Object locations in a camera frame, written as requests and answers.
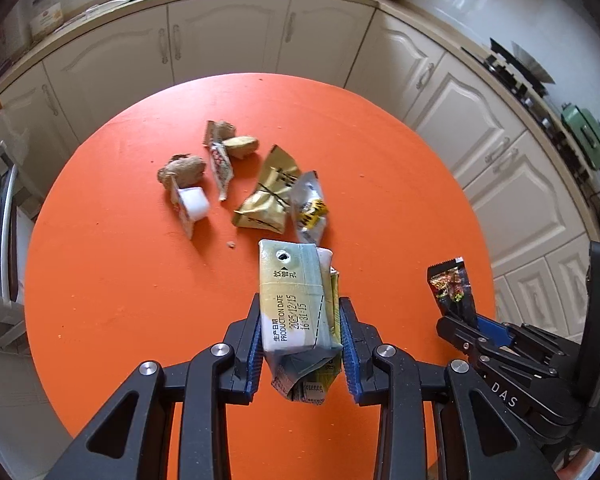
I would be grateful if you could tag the large brown ginger root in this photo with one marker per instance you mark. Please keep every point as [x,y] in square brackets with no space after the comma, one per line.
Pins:
[185,170]

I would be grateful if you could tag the black gas stove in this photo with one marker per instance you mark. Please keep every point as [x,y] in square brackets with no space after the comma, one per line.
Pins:
[520,77]

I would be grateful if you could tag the pale green drink carton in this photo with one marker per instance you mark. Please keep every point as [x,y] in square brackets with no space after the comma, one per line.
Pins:
[290,300]

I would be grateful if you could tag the round orange table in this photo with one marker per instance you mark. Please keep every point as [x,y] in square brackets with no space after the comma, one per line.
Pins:
[230,35]

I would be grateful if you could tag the gold snack wrapper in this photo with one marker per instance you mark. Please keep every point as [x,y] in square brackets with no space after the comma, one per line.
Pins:
[267,195]

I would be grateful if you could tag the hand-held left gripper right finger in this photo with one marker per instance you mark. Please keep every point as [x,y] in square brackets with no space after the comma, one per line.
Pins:
[352,360]

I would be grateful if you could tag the green cooking appliance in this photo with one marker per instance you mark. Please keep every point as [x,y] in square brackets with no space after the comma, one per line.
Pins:
[587,132]

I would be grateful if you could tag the beige kitchen countertop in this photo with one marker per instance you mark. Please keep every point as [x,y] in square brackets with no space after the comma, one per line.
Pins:
[100,4]

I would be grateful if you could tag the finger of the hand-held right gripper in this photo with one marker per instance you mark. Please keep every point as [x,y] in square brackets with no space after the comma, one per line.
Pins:
[492,329]
[455,330]

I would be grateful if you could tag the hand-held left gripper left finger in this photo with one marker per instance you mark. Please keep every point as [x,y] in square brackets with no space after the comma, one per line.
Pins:
[254,365]

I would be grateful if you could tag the labelled plastic jar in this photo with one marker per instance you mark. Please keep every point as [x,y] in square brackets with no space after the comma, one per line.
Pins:
[45,17]

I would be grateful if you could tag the small brown ginger piece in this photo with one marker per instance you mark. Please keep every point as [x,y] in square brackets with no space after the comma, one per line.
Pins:
[226,129]

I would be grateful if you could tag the hanging clear plastic bag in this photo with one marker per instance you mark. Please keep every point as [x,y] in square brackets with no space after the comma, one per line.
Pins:
[10,135]

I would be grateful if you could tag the clear wrapper yellow black print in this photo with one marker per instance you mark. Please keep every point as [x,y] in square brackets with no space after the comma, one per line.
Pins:
[310,210]

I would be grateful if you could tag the white shelf rack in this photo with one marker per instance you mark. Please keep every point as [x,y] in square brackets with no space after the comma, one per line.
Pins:
[0,325]

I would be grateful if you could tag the white jelly cup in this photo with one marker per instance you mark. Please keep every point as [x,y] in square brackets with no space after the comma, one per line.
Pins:
[197,205]

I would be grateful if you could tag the dark snack wrapper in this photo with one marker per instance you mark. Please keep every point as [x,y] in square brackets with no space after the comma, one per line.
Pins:
[450,285]

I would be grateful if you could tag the red white candy wrapper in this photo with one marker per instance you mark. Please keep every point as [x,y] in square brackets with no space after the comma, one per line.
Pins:
[220,165]

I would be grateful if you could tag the medium brown ginger piece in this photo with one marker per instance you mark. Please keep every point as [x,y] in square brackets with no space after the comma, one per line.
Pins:
[242,146]

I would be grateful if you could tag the stainless steel oven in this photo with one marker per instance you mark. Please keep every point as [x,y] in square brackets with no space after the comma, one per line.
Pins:
[2,230]

